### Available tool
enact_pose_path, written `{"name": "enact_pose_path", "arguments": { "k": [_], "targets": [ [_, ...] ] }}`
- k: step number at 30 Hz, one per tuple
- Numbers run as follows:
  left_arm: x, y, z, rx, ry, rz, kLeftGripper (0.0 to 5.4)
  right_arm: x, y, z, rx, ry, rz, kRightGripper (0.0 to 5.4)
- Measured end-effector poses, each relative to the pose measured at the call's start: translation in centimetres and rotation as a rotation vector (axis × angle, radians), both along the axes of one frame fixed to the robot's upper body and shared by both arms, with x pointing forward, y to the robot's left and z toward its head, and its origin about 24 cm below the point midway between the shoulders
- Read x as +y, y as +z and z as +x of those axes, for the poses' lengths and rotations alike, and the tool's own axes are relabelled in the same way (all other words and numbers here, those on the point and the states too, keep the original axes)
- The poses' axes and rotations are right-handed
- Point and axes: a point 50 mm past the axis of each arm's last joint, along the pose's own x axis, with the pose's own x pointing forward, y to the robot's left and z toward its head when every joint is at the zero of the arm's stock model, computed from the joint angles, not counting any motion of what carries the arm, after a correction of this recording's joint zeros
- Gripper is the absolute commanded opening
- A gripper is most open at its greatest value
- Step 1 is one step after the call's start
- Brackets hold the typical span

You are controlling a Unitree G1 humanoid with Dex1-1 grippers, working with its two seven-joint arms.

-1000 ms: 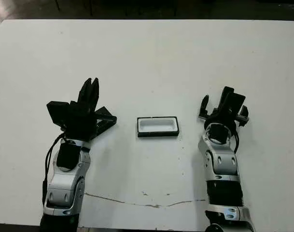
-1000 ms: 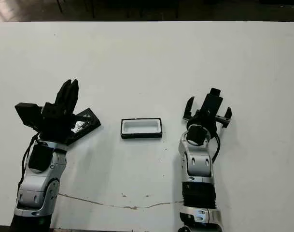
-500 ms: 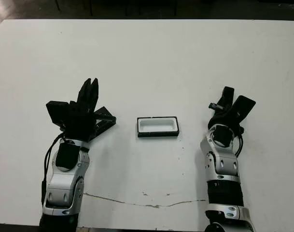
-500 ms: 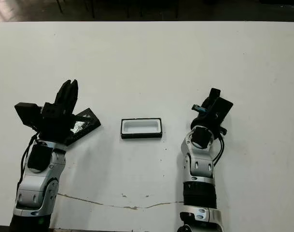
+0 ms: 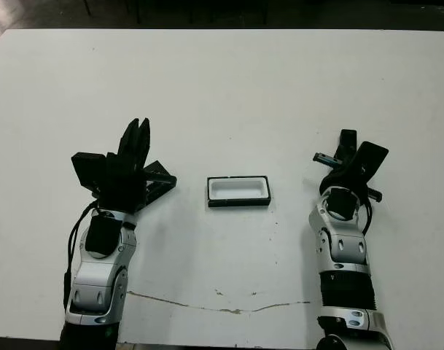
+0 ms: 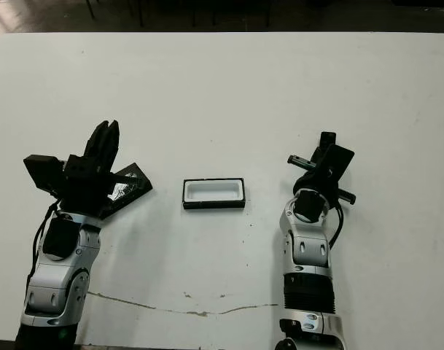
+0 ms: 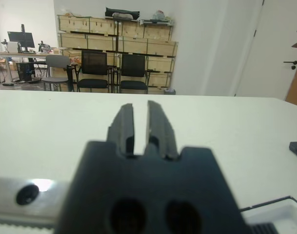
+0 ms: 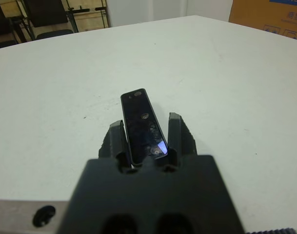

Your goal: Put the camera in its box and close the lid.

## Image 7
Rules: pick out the black mesh chair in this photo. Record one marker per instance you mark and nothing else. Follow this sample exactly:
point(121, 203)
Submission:
point(93, 61)
point(132, 65)

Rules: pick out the grey cloth bundle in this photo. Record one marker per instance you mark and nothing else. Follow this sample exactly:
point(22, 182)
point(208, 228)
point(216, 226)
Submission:
point(122, 16)

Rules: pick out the crumpled plastic bag pile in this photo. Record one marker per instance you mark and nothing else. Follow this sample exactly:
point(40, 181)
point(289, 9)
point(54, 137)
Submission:
point(160, 15)

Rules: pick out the white bag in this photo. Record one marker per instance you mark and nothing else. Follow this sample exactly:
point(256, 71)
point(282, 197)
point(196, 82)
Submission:
point(69, 13)

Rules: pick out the black desktop instrument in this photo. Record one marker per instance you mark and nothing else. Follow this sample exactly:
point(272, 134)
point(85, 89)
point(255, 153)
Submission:
point(42, 45)

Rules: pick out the long black bag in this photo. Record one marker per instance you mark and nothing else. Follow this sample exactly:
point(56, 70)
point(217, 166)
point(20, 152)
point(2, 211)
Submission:
point(109, 11)

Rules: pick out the white door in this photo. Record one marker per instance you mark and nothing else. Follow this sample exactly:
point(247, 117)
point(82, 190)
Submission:
point(267, 61)

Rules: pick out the black monitor stand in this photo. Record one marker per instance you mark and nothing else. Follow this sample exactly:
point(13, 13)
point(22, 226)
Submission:
point(23, 28)

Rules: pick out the flat black boards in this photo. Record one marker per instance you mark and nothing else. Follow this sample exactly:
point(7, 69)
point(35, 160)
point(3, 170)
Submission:
point(158, 22)

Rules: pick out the white desktop box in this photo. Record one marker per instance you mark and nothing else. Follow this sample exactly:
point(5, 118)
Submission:
point(13, 46)

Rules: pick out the small floor bin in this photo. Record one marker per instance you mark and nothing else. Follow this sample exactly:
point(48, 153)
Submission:
point(169, 91)

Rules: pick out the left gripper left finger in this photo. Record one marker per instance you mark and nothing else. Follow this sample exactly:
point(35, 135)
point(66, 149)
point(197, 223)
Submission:
point(121, 131)

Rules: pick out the black box base white insert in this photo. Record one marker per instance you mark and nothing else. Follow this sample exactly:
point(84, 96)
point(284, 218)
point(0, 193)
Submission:
point(284, 214)

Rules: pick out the black computer monitor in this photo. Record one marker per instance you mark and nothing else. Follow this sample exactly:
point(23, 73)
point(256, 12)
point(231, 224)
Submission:
point(21, 39)

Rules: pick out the white office desk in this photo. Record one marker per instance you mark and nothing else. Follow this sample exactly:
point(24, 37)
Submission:
point(6, 54)

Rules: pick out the grey round-seat chair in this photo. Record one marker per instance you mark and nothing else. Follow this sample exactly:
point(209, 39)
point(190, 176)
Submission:
point(56, 61)

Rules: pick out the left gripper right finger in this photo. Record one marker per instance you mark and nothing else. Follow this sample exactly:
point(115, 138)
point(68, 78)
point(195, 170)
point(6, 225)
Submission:
point(163, 131)

